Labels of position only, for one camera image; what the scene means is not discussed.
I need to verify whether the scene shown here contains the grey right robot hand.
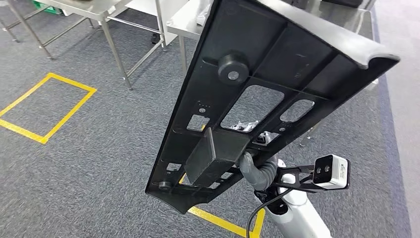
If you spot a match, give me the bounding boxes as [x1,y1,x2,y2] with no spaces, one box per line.
[229,120,273,192]

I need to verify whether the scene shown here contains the black plastic plate bracket part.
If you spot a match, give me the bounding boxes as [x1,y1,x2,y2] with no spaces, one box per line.
[145,0,401,215]

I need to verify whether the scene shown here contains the stainless steel workbench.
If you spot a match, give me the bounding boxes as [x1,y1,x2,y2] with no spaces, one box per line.
[166,0,379,147]

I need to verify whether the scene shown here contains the yellow floor tape square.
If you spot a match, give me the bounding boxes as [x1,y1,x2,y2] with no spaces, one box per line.
[178,173,266,238]
[0,72,98,144]

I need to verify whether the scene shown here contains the steel side table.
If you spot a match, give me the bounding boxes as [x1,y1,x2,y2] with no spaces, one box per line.
[0,0,166,91]

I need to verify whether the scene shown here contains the green plastic crate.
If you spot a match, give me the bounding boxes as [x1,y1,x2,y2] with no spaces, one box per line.
[33,0,63,15]

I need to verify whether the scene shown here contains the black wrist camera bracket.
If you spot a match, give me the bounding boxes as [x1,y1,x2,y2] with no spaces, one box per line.
[274,164,317,193]

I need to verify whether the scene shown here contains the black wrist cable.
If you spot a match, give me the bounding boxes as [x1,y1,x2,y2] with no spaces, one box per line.
[246,187,293,238]

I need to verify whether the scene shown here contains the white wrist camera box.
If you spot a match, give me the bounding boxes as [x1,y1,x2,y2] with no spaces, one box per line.
[312,154,351,191]

